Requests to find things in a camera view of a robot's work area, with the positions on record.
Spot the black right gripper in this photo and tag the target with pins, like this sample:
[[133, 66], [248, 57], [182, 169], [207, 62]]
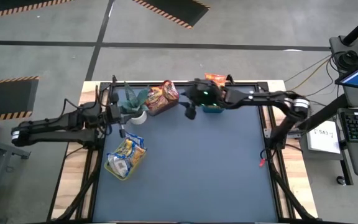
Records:
[[204, 93]]

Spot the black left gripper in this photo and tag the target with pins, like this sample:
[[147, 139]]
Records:
[[113, 113]]

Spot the orange Maruchan noodle pack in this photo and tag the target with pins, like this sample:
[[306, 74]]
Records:
[[217, 79]]

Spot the red-orange Maruchan noodle pack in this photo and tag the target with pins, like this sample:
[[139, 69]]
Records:
[[155, 98]]

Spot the red Maruchan roast beef pack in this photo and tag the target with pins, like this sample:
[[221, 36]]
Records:
[[170, 90]]

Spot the blue Maruchan noodle pack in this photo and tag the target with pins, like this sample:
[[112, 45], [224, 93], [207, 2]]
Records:
[[119, 164], [135, 154]]

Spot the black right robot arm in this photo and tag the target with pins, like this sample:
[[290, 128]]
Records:
[[259, 98]]

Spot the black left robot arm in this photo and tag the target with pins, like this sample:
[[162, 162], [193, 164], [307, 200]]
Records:
[[57, 123]]

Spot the green plant in white pot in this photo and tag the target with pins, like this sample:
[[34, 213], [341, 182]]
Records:
[[137, 119]]

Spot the teal plastic bin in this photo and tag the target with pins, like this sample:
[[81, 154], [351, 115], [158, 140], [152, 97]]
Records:
[[213, 109]]

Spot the dark gray plastic bin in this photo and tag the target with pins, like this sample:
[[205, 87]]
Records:
[[166, 109]]

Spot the yellow-green plastic bin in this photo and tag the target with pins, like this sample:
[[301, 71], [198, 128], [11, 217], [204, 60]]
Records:
[[128, 177]]

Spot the white paper label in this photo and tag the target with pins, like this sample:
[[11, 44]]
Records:
[[323, 138]]

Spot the black diagonal cart strut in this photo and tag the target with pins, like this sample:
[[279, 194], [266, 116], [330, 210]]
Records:
[[336, 104]]

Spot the black caster wheel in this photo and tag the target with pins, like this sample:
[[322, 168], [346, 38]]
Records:
[[340, 180]]

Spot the black metal rig frame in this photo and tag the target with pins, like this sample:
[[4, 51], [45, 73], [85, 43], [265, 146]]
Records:
[[247, 84]]

